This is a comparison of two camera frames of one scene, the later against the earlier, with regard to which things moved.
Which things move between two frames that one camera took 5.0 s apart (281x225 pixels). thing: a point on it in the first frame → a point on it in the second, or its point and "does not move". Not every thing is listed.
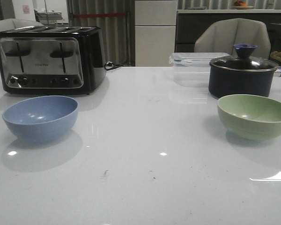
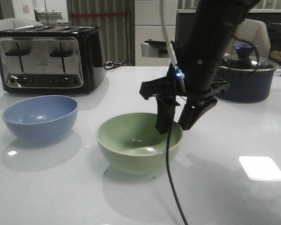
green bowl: [253, 117] → [130, 142]
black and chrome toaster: [50, 60] does not move
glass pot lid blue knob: [243, 61] does not move
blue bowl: [41, 118] does not move
